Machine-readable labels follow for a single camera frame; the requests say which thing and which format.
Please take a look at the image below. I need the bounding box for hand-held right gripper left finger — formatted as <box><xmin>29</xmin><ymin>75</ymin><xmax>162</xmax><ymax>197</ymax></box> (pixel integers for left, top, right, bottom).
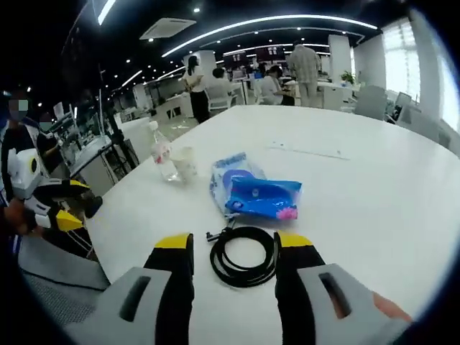
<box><xmin>63</xmin><ymin>232</ymin><xmax>196</xmax><ymax>345</ymax></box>

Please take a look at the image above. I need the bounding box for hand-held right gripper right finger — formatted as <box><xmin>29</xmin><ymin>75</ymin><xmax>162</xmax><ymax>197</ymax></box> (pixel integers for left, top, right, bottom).
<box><xmin>272</xmin><ymin>231</ymin><xmax>414</xmax><ymax>345</ymax></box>

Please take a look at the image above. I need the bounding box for black cable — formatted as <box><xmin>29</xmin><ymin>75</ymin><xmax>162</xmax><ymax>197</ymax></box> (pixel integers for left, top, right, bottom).
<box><xmin>205</xmin><ymin>226</ymin><xmax>285</xmax><ymax>288</ymax></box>

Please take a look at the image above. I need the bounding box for blue tissue packet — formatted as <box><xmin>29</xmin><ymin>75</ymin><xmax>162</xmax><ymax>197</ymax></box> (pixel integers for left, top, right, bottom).
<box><xmin>224</xmin><ymin>175</ymin><xmax>303</xmax><ymax>222</ymax></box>

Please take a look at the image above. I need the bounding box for clear bottle with red label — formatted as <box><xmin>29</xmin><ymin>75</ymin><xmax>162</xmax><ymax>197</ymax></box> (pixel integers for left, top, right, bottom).
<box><xmin>149</xmin><ymin>121</ymin><xmax>180</xmax><ymax>183</ymax></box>

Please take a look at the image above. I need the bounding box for blue oval pad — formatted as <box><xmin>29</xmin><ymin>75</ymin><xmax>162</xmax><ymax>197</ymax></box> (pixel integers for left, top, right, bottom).
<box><xmin>221</xmin><ymin>170</ymin><xmax>257</xmax><ymax>195</ymax></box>

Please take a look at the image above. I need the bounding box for clear printed plastic bag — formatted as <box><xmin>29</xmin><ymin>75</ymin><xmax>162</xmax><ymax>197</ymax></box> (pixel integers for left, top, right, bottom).
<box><xmin>208</xmin><ymin>150</ymin><xmax>269</xmax><ymax>216</ymax></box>

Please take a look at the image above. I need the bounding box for white paper cup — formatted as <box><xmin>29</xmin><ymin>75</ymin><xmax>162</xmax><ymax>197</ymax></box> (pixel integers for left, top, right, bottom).
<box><xmin>169</xmin><ymin>146</ymin><xmax>198</xmax><ymax>184</ymax></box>

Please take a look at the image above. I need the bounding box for person's left hand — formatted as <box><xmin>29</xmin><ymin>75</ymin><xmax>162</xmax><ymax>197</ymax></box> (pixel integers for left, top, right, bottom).
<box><xmin>4</xmin><ymin>199</ymin><xmax>37</xmax><ymax>237</ymax></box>

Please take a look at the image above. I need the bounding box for person's right hand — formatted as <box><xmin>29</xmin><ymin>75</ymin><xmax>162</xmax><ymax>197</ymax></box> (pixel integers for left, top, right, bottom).
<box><xmin>372</xmin><ymin>290</ymin><xmax>413</xmax><ymax>323</ymax></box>

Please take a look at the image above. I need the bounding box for black chair armrest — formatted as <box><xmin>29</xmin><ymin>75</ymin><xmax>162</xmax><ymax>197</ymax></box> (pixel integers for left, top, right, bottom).
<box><xmin>85</xmin><ymin>195</ymin><xmax>104</xmax><ymax>219</ymax></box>

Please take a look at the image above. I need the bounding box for white side desk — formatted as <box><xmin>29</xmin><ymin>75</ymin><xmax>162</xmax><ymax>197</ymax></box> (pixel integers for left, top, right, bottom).
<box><xmin>68</xmin><ymin>139</ymin><xmax>116</xmax><ymax>188</ymax></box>

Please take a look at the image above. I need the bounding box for black tripod stand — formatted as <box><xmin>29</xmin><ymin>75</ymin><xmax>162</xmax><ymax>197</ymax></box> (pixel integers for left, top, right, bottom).
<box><xmin>96</xmin><ymin>64</ymin><xmax>139</xmax><ymax>177</ymax></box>

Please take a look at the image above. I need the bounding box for grey mesh office chair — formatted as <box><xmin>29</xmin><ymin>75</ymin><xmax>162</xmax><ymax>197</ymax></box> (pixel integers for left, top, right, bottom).
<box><xmin>19</xmin><ymin>236</ymin><xmax>111</xmax><ymax>324</ymax></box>

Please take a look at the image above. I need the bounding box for ceiling air conditioner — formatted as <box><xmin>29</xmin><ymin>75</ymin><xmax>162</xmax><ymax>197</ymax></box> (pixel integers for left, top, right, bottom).
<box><xmin>139</xmin><ymin>17</ymin><xmax>198</xmax><ymax>40</ymax></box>

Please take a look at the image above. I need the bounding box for white mesh office chair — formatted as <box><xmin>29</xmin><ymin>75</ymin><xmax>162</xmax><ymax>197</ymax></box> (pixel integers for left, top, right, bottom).
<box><xmin>393</xmin><ymin>91</ymin><xmax>413</xmax><ymax>119</ymax></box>

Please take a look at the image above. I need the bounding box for bright window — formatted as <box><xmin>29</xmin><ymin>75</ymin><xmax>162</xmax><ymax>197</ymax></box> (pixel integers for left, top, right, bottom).
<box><xmin>436</xmin><ymin>50</ymin><xmax>460</xmax><ymax>130</ymax></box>
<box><xmin>382</xmin><ymin>17</ymin><xmax>413</xmax><ymax>93</ymax></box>

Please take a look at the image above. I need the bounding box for curved ceiling light strip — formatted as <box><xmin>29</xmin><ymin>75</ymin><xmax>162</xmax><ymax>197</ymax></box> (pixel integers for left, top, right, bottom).
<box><xmin>161</xmin><ymin>14</ymin><xmax>378</xmax><ymax>58</ymax></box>

